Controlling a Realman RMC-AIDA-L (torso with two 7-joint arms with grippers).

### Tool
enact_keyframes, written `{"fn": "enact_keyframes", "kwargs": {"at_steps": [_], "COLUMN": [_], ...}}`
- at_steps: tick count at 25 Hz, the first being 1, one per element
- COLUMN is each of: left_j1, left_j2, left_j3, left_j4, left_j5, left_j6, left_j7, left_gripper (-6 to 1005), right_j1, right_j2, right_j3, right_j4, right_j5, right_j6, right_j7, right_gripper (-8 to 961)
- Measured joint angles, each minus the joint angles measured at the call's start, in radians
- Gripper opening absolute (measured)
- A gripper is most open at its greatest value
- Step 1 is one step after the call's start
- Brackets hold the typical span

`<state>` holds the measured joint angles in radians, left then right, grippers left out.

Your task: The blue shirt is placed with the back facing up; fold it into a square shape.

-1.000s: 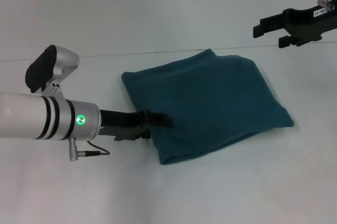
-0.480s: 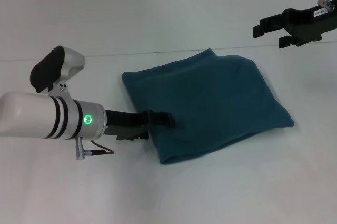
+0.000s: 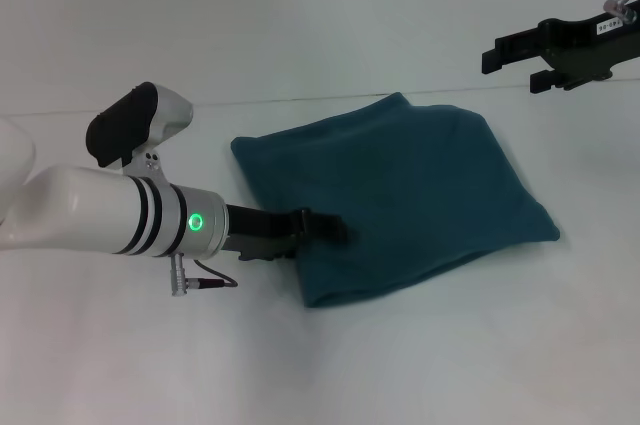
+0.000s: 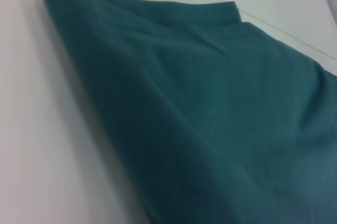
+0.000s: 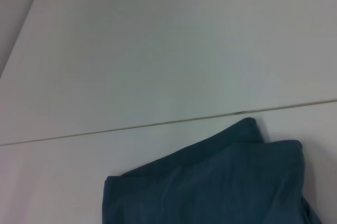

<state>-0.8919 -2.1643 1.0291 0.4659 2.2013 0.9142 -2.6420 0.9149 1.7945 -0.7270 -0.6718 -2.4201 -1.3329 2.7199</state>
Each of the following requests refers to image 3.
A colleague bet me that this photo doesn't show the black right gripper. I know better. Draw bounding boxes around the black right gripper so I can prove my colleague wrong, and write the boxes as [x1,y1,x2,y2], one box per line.
[480,3,640,95]

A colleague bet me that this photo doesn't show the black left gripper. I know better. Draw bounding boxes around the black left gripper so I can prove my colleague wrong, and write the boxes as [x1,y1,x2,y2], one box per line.
[223,203,350,263]

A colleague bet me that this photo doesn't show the teal blue t-shirt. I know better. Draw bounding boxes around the teal blue t-shirt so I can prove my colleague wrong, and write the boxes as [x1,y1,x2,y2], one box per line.
[229,91,562,310]

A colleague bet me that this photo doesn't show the grey right gripper cable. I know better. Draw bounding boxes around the grey right gripper cable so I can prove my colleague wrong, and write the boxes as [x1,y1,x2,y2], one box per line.
[603,0,640,27]

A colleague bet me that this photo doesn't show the reddish left gripper cable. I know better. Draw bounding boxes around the reddish left gripper cable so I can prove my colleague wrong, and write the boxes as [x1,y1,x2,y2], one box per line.
[171,251,241,298]

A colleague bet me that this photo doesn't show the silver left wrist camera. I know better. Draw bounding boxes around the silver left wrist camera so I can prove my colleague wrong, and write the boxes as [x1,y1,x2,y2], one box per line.
[85,80,195,180]

